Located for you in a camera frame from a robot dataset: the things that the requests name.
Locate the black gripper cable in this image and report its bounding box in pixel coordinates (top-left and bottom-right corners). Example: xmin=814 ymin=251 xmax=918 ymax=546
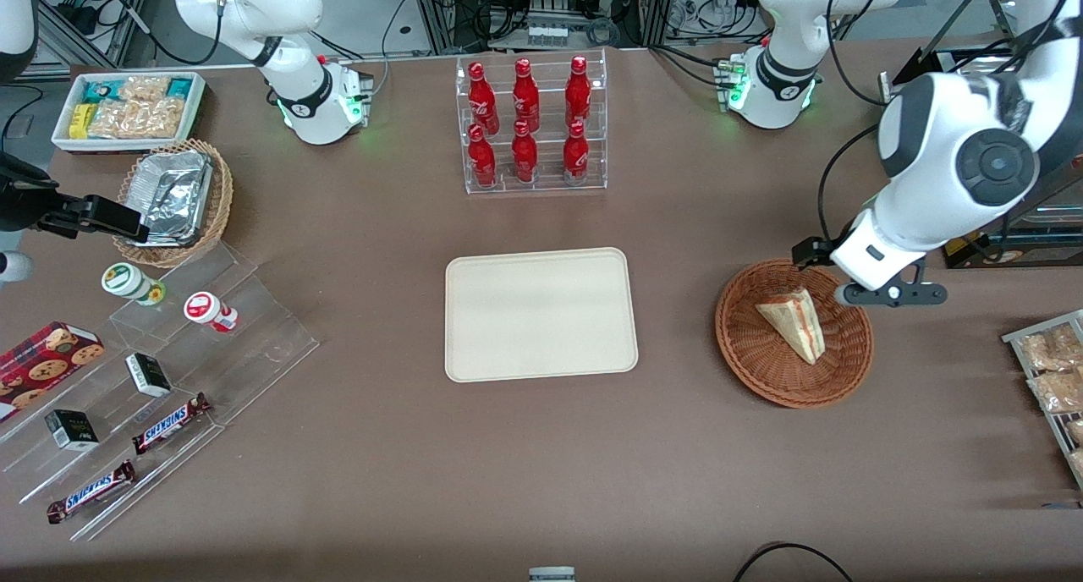
xmin=816 ymin=124 xmax=882 ymax=246

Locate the triangle sandwich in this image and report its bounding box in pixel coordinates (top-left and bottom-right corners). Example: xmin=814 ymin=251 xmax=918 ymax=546
xmin=755 ymin=286 xmax=826 ymax=365

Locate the red lid drink bottle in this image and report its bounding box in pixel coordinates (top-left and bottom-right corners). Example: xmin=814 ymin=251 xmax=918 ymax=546
xmin=184 ymin=291 xmax=239 ymax=333

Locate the brown wicker basket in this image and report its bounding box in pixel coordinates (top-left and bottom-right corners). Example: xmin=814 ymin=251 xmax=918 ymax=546
xmin=715 ymin=258 xmax=874 ymax=409

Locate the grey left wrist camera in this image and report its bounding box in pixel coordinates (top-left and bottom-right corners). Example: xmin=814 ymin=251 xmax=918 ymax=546
xmin=833 ymin=279 xmax=948 ymax=309

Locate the black floor cable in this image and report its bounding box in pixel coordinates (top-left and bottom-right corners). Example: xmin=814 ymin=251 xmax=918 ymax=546
xmin=732 ymin=542 xmax=855 ymax=582

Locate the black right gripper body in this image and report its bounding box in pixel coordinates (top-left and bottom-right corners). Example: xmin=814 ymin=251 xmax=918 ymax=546
xmin=0 ymin=153 xmax=63 ymax=233

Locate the clear peanut snack bag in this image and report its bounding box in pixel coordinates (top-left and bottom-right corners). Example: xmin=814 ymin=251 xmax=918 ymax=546
xmin=87 ymin=98 xmax=188 ymax=140
xmin=118 ymin=75 xmax=171 ymax=103

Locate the red cookie box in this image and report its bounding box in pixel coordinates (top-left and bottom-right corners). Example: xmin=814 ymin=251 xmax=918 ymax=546
xmin=0 ymin=321 xmax=106 ymax=422

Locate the red cola bottle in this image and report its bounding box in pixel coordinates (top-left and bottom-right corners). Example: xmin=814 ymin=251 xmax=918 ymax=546
xmin=563 ymin=121 xmax=590 ymax=186
xmin=512 ymin=58 xmax=541 ymax=134
xmin=511 ymin=120 xmax=539 ymax=184
xmin=565 ymin=55 xmax=592 ymax=129
xmin=468 ymin=61 xmax=501 ymax=135
xmin=467 ymin=124 xmax=498 ymax=189

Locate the clear acrylic step display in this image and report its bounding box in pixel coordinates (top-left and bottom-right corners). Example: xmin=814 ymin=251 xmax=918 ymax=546
xmin=0 ymin=242 xmax=321 ymax=542

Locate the small black box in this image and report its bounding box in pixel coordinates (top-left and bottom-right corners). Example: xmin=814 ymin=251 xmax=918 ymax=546
xmin=44 ymin=409 xmax=100 ymax=452
xmin=125 ymin=353 xmax=173 ymax=398

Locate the beige plastic tray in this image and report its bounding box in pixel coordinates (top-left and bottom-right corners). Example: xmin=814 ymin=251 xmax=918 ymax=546
xmin=445 ymin=247 xmax=639 ymax=383

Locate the white snack bin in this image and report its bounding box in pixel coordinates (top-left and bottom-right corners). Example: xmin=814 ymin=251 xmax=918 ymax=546
xmin=51 ymin=71 xmax=206 ymax=153

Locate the aluminium foil tray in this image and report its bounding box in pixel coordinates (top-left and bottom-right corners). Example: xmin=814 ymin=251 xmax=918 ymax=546
xmin=127 ymin=149 xmax=214 ymax=247

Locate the tray of packaged snacks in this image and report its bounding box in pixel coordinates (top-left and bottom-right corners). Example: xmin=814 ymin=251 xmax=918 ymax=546
xmin=1002 ymin=310 xmax=1083 ymax=490

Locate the green lid drink bottle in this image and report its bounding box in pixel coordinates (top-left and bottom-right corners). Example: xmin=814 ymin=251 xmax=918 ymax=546
xmin=102 ymin=262 xmax=167 ymax=306

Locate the clear bagged pastry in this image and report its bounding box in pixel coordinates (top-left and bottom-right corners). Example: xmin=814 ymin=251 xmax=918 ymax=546
xmin=1027 ymin=368 xmax=1083 ymax=415
xmin=1018 ymin=324 xmax=1083 ymax=372

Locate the Snickers chocolate bar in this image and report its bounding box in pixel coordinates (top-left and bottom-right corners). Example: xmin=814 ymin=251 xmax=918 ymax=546
xmin=132 ymin=393 xmax=212 ymax=455
xmin=47 ymin=460 xmax=137 ymax=524

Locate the light wicker basket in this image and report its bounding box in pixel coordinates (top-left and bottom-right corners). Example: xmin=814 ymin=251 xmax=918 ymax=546
xmin=113 ymin=139 xmax=234 ymax=268

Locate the clear acrylic bottle rack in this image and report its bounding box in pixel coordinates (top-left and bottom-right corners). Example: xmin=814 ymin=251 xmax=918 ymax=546
xmin=455 ymin=47 xmax=608 ymax=195

